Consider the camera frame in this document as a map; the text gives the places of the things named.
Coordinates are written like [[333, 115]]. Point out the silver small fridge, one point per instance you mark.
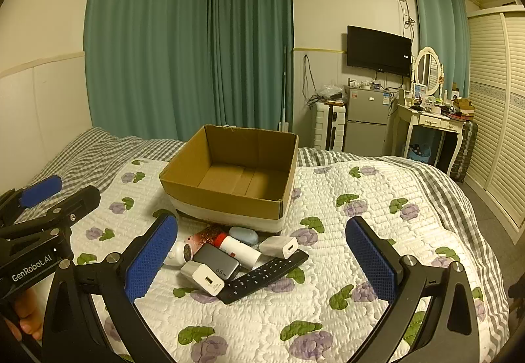
[[367, 117]]

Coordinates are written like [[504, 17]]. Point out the grey power bank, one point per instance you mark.
[[215, 258]]

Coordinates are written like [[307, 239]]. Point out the blue basket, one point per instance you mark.
[[419, 156]]

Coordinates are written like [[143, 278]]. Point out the red floral patterned tube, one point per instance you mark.
[[205, 238]]

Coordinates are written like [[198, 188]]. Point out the black wall television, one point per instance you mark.
[[379, 49]]

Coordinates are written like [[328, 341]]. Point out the light blue earbuds case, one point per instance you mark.
[[242, 232]]

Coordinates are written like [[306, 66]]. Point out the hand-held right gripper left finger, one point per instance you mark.
[[151, 256]]

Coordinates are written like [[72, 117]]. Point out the person's left hand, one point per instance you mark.
[[28, 322]]

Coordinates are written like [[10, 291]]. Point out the white suitcase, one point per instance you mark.
[[328, 125]]

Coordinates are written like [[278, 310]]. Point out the light teal curtain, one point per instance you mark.
[[439, 18]]

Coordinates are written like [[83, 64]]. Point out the black remote control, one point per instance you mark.
[[262, 275]]

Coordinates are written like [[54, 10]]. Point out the white dressing table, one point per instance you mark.
[[426, 119]]

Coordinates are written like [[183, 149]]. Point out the wide teal curtain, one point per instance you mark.
[[151, 39]]

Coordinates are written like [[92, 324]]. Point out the white floral quilt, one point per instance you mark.
[[328, 203]]

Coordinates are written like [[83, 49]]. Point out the small brown cardboard box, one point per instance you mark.
[[463, 104]]

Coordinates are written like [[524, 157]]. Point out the white wall charger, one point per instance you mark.
[[279, 246]]

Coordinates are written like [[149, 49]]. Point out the white pole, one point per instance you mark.
[[284, 92]]

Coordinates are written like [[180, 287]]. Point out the grey checkered bed sheet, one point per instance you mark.
[[94, 145]]

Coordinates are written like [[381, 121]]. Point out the white oval vanity mirror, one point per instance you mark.
[[427, 68]]

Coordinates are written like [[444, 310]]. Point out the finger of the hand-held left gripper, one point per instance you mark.
[[82, 201], [41, 189]]

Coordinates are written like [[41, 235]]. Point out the white charger with grey side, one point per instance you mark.
[[207, 279]]

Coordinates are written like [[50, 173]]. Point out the clear plastic bag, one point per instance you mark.
[[330, 91]]

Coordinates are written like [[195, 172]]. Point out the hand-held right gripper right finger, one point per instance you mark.
[[369, 260]]

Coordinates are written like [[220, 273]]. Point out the white louvred wardrobe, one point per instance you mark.
[[496, 100]]

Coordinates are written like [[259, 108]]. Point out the silver suitcase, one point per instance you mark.
[[465, 150]]

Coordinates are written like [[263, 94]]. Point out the white bottle with dark cap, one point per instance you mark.
[[176, 254]]

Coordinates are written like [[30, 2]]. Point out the white bottle with red cap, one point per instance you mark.
[[240, 250]]

